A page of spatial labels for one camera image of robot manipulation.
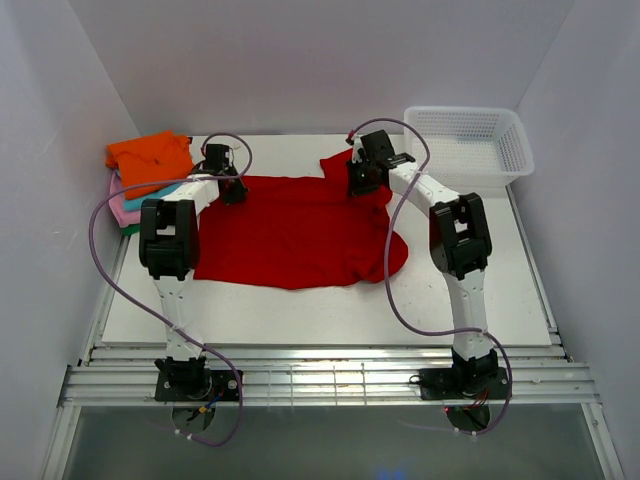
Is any red t shirt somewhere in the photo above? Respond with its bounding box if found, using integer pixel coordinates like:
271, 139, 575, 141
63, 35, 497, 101
194, 151, 409, 290

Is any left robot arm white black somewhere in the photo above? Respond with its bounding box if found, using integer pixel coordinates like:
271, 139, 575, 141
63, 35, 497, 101
139, 144, 248, 410

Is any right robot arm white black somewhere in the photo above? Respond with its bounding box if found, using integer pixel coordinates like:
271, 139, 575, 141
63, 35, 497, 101
346, 130, 511, 402

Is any orange folded t shirt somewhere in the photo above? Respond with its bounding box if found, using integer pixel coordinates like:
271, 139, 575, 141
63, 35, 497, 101
105, 131, 193, 187

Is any teal folded t shirt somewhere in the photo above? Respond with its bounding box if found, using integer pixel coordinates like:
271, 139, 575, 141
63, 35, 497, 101
123, 184, 180, 212

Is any green folded t shirt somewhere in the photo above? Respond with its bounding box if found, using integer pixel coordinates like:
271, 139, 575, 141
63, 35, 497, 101
121, 224, 141, 237

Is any white plastic basket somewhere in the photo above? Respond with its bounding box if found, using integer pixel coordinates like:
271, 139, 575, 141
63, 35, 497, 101
404, 106, 535, 188

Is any pink folded t shirt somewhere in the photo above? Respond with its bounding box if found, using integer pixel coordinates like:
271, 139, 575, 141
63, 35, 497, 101
108, 172, 140, 228

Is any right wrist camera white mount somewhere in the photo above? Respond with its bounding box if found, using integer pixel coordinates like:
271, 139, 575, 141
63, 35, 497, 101
346, 131, 362, 164

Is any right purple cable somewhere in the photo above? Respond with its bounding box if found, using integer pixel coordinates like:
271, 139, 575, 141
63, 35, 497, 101
347, 117, 514, 436

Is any purple cable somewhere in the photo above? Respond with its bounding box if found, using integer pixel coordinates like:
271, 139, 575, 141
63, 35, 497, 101
87, 131, 254, 448
347, 117, 514, 436

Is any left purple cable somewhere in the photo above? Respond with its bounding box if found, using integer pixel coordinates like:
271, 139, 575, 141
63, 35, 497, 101
87, 131, 254, 448

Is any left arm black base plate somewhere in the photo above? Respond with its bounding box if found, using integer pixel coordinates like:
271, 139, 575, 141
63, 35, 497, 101
153, 368, 239, 403

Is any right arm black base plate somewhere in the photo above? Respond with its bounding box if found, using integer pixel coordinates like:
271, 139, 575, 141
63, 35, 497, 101
409, 367, 510, 400

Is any aluminium frame rail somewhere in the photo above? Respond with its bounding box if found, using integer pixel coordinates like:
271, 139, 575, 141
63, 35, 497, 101
45, 197, 628, 479

